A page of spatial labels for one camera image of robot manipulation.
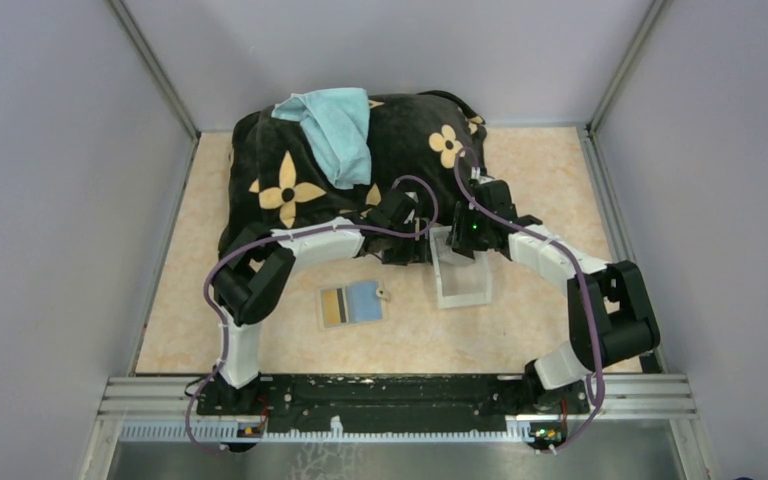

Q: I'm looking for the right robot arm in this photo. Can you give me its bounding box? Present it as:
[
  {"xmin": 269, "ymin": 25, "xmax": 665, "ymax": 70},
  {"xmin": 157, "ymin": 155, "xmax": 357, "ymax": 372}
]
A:
[{"xmin": 447, "ymin": 178, "xmax": 661, "ymax": 412}]

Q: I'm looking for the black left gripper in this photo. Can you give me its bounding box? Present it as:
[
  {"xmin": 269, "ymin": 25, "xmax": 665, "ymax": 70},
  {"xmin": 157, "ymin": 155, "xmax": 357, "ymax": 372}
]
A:
[{"xmin": 383, "ymin": 217, "xmax": 435, "ymax": 266}]

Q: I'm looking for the black pillow with yellow flowers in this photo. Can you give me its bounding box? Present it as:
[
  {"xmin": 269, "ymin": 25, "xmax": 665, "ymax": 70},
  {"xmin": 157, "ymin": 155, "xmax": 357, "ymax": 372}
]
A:
[{"xmin": 218, "ymin": 87, "xmax": 487, "ymax": 255}]

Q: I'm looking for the light blue towel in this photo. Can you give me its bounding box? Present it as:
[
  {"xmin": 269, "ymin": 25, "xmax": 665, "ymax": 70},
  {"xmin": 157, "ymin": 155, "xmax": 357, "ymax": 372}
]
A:
[{"xmin": 272, "ymin": 87, "xmax": 372, "ymax": 190}]

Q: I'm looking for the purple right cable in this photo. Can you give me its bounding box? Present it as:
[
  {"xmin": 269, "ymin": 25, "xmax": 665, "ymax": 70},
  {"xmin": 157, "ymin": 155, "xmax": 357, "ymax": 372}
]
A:
[{"xmin": 452, "ymin": 145, "xmax": 605, "ymax": 453}]

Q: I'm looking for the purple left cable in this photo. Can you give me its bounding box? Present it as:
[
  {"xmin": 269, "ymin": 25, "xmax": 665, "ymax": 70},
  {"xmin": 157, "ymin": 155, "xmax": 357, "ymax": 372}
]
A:
[{"xmin": 183, "ymin": 174, "xmax": 440, "ymax": 457}]

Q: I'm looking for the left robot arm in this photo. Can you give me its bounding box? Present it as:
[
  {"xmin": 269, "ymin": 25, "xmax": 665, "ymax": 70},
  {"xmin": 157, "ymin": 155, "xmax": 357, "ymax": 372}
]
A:
[{"xmin": 202, "ymin": 187, "xmax": 440, "ymax": 414}]

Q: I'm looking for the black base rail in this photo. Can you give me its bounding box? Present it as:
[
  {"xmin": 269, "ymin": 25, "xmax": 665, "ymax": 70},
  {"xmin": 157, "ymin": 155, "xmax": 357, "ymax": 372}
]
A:
[{"xmin": 195, "ymin": 374, "xmax": 590, "ymax": 434}]

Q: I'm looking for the white plastic tray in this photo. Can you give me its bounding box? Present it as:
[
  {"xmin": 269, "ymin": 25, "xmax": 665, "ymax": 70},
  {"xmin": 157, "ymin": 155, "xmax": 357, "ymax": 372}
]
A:
[{"xmin": 429, "ymin": 227, "xmax": 493, "ymax": 309}]

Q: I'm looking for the purple cable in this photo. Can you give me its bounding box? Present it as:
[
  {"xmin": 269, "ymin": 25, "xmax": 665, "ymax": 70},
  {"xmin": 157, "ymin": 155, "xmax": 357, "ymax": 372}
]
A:
[
  {"xmin": 452, "ymin": 145, "xmax": 605, "ymax": 453},
  {"xmin": 183, "ymin": 174, "xmax": 440, "ymax": 457}
]

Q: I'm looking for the beige card holder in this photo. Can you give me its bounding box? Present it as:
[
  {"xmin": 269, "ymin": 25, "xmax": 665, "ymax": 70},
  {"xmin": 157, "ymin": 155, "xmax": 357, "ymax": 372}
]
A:
[{"xmin": 316, "ymin": 279, "xmax": 390, "ymax": 329}]

